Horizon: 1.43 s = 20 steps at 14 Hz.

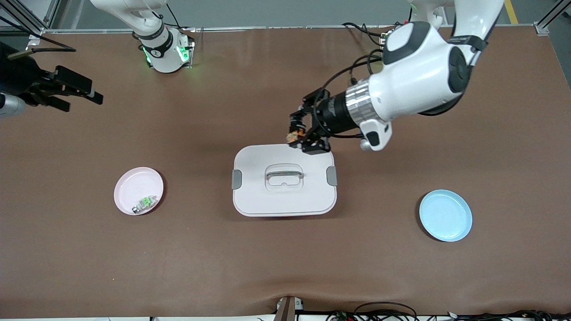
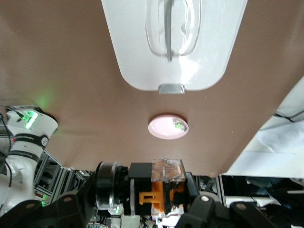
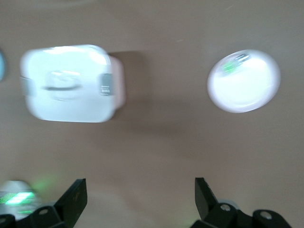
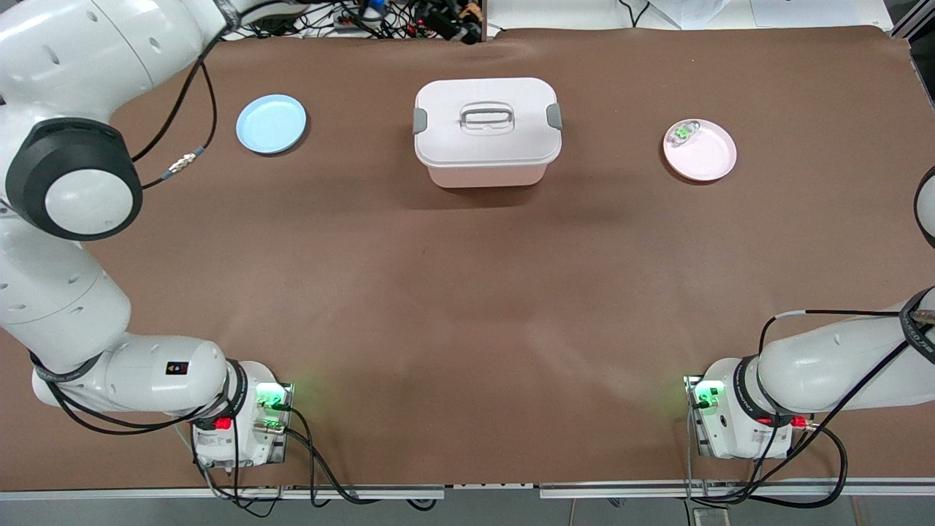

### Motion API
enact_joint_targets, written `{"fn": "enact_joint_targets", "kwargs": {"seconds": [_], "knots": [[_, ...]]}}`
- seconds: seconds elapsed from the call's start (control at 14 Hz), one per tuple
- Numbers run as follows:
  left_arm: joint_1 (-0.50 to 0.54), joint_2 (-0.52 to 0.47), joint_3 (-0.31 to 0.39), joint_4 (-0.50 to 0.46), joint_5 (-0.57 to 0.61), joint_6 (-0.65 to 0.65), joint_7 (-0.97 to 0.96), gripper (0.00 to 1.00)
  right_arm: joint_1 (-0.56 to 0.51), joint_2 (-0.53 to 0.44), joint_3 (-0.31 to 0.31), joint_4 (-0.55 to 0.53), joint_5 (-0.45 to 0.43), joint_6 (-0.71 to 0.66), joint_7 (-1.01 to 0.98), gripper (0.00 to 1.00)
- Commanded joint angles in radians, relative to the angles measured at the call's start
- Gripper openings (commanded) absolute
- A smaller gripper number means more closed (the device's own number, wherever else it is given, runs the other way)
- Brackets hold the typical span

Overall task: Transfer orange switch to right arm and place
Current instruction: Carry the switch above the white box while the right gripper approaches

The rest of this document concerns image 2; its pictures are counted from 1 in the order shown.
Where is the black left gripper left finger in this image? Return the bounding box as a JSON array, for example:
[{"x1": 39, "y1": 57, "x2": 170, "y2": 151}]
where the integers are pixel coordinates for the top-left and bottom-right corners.
[{"x1": 0, "y1": 171, "x2": 98, "y2": 228}]

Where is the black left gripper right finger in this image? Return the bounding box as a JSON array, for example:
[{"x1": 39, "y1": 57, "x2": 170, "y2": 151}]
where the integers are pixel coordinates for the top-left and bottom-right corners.
[{"x1": 175, "y1": 172, "x2": 283, "y2": 228}]

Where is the orange push-button switch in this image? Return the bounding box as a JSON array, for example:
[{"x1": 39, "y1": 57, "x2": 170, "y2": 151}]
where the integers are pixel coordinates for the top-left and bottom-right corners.
[{"x1": 95, "y1": 158, "x2": 198, "y2": 222}]

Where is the aluminium profile rack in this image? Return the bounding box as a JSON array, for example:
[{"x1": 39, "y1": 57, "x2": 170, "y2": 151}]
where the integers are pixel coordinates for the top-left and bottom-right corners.
[{"x1": 33, "y1": 149, "x2": 96, "y2": 205}]

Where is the white flat panel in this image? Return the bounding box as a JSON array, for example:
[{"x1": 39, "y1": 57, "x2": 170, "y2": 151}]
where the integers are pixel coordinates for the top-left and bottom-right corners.
[{"x1": 225, "y1": 75, "x2": 304, "y2": 178}]

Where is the pink round plate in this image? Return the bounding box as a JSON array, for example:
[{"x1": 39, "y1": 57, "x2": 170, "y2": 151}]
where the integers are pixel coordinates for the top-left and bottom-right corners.
[{"x1": 147, "y1": 114, "x2": 190, "y2": 141}]

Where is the brown table mat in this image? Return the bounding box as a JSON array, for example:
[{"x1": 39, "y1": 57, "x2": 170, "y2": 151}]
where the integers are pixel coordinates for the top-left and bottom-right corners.
[{"x1": 0, "y1": 0, "x2": 304, "y2": 177}]

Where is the white lidded storage box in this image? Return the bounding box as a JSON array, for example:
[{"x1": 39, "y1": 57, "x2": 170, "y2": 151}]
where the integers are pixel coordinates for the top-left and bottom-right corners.
[{"x1": 100, "y1": 0, "x2": 249, "y2": 95}]

